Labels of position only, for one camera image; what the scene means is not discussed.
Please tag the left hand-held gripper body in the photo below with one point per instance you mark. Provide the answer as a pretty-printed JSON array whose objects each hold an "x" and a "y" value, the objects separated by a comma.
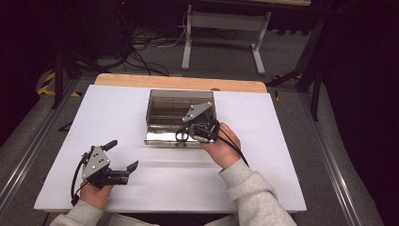
[{"x": 95, "y": 164}]

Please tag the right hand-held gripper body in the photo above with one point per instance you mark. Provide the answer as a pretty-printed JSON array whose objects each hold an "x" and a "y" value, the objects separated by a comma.
[{"x": 197, "y": 111}]

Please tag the grey transparent drawer box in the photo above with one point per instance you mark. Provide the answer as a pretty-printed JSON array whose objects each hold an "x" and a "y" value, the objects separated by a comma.
[{"x": 166, "y": 109}]

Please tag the person's left hand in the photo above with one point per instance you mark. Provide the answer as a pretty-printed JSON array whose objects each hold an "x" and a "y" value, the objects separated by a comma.
[{"x": 95, "y": 196}]

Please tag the person's right hand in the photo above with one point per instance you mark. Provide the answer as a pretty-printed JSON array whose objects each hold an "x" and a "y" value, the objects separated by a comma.
[{"x": 222, "y": 149}]

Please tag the white table board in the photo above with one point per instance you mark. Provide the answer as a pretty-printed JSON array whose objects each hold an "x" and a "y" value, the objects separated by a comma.
[{"x": 109, "y": 125}]

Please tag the wooden table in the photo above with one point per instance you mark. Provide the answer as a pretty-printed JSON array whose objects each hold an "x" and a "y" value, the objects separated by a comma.
[{"x": 131, "y": 80}]

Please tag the black metal stand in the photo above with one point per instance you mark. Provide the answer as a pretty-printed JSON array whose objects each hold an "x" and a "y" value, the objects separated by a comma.
[
  {"x": 315, "y": 88},
  {"x": 58, "y": 81}
]

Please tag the yellow black floor tape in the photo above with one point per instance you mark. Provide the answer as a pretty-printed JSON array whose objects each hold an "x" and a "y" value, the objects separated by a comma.
[{"x": 47, "y": 86}]

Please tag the aluminium floor rail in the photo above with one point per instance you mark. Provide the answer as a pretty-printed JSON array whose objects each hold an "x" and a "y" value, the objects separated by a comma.
[
  {"x": 28, "y": 163},
  {"x": 329, "y": 163}
]

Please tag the white metal desk frame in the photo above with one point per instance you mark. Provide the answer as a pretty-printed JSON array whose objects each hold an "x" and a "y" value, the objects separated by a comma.
[{"x": 226, "y": 21}]

